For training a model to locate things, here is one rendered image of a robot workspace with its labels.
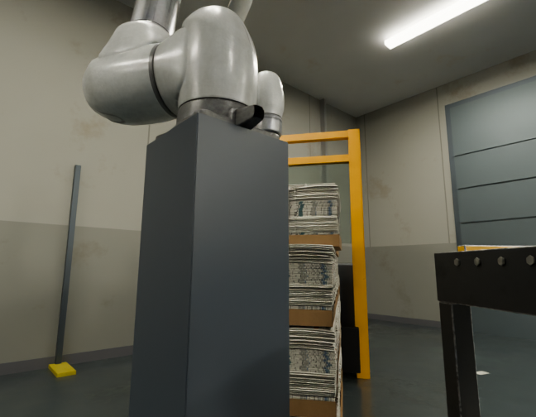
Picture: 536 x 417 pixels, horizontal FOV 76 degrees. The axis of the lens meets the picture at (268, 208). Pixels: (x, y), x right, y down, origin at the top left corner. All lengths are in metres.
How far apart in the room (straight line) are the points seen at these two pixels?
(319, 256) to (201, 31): 0.62
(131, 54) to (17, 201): 2.58
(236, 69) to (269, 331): 0.47
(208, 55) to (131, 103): 0.20
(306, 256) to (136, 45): 0.66
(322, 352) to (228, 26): 0.80
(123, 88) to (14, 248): 2.56
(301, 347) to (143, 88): 0.74
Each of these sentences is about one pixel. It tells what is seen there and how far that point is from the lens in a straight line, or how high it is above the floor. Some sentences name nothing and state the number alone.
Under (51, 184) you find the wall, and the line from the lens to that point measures 3.34.
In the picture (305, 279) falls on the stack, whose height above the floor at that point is 0.73.
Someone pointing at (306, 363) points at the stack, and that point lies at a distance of 1.02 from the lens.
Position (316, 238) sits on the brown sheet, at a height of 0.87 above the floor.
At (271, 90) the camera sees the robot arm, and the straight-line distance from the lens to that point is 1.11.
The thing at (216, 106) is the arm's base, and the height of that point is 1.04.
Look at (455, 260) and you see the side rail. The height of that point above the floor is 0.78.
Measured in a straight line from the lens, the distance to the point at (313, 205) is 1.29.
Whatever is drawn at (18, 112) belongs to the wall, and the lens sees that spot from 3.46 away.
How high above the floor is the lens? 0.76
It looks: 10 degrees up
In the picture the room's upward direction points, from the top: straight up
